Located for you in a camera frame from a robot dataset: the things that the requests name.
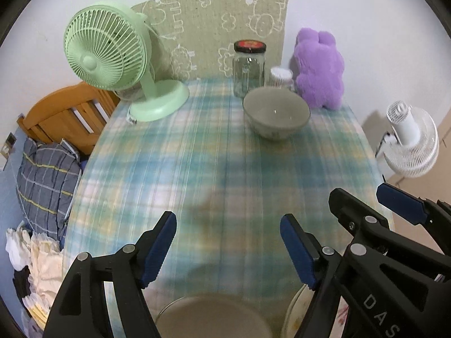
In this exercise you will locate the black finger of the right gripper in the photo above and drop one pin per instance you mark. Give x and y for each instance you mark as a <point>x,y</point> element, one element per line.
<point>351,213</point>
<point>434,217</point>

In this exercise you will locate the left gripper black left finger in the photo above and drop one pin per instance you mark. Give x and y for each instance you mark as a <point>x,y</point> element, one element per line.
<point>80,308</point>

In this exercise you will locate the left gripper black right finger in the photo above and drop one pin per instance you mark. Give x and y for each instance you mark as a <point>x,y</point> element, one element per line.
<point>306,256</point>

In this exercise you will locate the round yellow floral plate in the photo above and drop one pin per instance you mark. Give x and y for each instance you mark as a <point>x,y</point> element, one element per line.
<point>296,312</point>

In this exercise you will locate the green floral bowl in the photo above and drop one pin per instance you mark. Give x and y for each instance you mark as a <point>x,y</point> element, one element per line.
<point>211,316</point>
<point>275,113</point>

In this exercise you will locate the white red-trimmed plate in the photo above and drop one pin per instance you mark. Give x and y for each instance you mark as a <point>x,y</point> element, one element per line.
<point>340,320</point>

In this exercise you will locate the white floor fan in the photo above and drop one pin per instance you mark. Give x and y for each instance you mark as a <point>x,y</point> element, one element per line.
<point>411,147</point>

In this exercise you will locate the pile of white clothes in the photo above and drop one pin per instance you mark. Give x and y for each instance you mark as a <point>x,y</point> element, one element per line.
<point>40,258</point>

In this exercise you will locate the plaid tablecloth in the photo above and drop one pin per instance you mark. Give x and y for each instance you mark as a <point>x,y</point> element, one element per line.
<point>228,187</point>

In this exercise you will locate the blue plaid pillow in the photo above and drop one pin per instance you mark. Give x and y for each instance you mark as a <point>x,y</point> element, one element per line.
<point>47,180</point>

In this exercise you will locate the purple plush toy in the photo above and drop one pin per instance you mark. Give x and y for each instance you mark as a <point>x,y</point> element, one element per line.
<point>321,67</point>

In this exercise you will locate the cotton swab container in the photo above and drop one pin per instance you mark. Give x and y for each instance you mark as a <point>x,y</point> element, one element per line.
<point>281,78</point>

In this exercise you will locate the glass jar with lid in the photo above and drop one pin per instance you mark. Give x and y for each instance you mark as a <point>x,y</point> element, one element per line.
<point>248,66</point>

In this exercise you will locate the wooden bed headboard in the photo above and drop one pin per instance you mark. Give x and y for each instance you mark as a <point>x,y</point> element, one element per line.
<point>77,114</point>

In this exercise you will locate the green sheep pattern mat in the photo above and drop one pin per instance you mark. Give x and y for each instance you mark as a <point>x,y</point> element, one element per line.
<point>194,39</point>

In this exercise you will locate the green desk fan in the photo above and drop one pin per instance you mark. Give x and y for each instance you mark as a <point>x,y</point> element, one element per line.
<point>110,46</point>

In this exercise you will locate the wall power socket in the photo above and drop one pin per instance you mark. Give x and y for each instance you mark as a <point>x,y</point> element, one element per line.
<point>8,145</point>

